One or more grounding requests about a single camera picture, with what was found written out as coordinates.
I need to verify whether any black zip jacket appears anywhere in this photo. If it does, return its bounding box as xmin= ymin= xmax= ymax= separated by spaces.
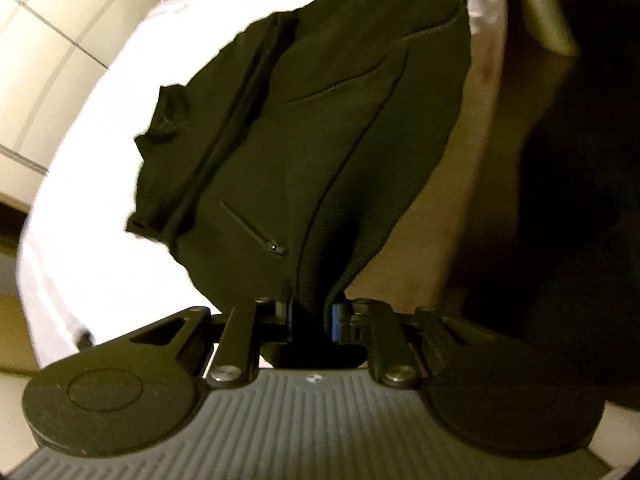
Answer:
xmin=124 ymin=0 xmax=474 ymax=366

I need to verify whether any cream wardrobe with panel doors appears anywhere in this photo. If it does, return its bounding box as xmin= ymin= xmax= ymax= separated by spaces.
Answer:
xmin=1 ymin=0 xmax=155 ymax=210

